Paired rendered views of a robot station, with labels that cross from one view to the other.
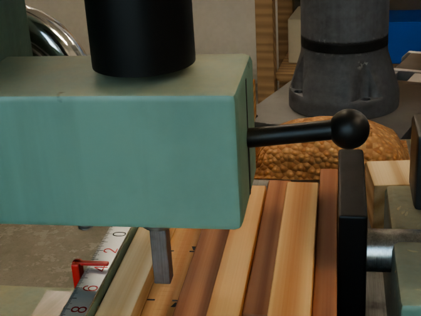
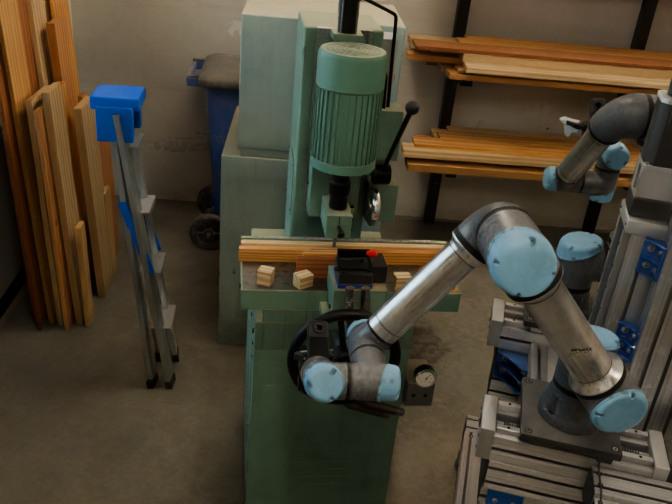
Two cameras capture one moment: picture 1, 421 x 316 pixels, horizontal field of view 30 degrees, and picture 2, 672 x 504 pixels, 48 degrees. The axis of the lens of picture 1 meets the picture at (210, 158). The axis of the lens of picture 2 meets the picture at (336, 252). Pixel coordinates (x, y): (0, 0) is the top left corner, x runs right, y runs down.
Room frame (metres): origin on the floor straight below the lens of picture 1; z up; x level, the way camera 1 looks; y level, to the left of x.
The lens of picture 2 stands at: (-0.26, -1.77, 1.93)
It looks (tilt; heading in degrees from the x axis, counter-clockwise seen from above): 28 degrees down; 70
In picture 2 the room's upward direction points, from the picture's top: 6 degrees clockwise
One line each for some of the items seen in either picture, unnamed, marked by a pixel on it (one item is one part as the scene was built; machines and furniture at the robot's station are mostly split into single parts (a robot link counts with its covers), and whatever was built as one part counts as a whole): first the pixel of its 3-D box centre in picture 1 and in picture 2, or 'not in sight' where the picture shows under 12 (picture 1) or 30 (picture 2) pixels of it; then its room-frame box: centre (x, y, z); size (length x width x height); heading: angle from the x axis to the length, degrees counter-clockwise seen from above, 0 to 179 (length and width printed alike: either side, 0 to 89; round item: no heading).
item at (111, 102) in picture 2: not in sight; (139, 244); (-0.12, 0.82, 0.58); 0.27 x 0.25 x 1.16; 167
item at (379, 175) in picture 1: (392, 195); (401, 281); (0.52, -0.13, 0.92); 0.04 x 0.03 x 0.04; 176
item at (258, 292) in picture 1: (271, 272); not in sight; (0.41, -0.03, 0.93); 0.16 x 0.02 x 0.05; 170
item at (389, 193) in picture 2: not in sight; (380, 199); (0.56, 0.18, 1.02); 0.09 x 0.07 x 0.12; 170
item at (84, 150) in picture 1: (116, 149); (336, 218); (0.38, 0.05, 1.03); 0.14 x 0.07 x 0.09; 80
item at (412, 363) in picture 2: not in sight; (416, 382); (0.60, -0.16, 0.58); 0.12 x 0.08 x 0.08; 80
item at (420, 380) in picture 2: not in sight; (424, 377); (0.59, -0.22, 0.65); 0.06 x 0.04 x 0.08; 170
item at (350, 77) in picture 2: not in sight; (347, 109); (0.37, 0.03, 1.35); 0.18 x 0.18 x 0.31
